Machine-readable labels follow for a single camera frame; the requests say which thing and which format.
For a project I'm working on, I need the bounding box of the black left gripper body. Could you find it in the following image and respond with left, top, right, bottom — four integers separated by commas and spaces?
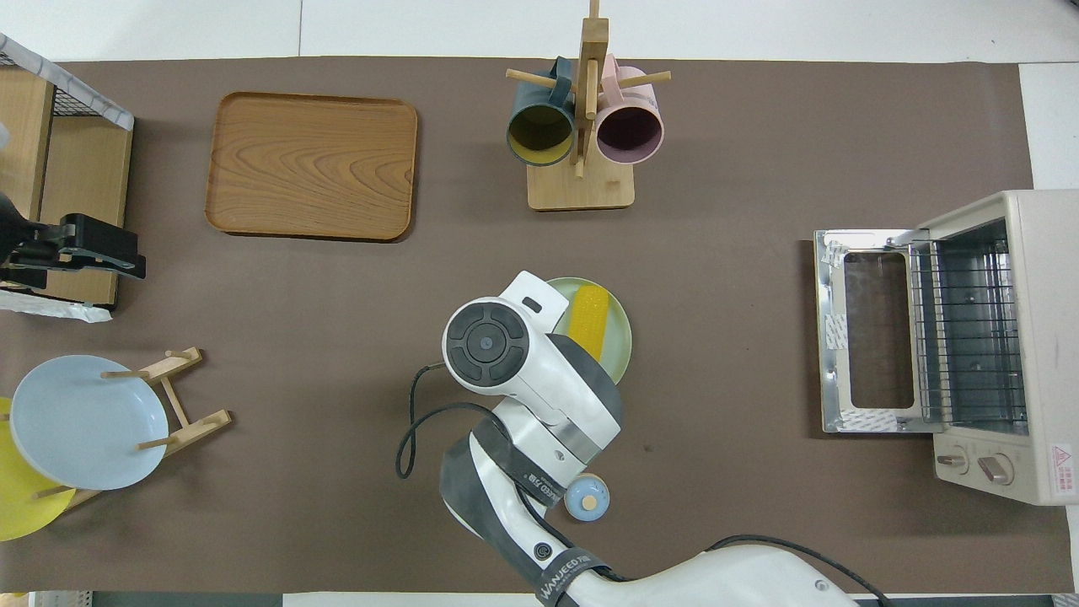
0, 192, 77, 289

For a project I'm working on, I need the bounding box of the yellow corn cob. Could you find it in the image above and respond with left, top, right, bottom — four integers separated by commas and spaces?
566, 285, 612, 359

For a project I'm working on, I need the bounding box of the pale green plate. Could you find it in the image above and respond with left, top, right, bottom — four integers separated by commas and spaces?
544, 277, 633, 387

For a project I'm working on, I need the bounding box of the white toaster oven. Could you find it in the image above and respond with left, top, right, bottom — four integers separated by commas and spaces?
813, 190, 1079, 507

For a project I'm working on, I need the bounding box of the light blue plate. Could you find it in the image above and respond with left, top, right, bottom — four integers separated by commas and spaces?
8, 354, 169, 492

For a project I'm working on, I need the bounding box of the wooden plate rack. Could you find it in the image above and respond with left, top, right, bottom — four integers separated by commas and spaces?
34, 346, 234, 513

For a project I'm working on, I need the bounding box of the wooden serving tray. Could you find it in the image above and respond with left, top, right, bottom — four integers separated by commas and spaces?
205, 91, 419, 243

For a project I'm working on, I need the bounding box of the brown table mat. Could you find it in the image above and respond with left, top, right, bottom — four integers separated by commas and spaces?
0, 57, 1079, 595

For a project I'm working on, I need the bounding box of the yellow plate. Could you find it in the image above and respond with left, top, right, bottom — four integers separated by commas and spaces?
0, 396, 77, 542

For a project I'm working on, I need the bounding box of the dark blue mug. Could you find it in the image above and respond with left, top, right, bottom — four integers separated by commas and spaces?
506, 57, 578, 168

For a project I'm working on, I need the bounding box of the wooden mug rack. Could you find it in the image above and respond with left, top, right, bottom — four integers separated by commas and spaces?
504, 0, 673, 212

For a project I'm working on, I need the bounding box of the pink mug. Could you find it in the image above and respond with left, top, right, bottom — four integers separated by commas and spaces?
594, 55, 665, 165

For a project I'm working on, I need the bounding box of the wooden shelf wire basket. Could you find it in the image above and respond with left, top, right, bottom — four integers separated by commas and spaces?
0, 34, 136, 324

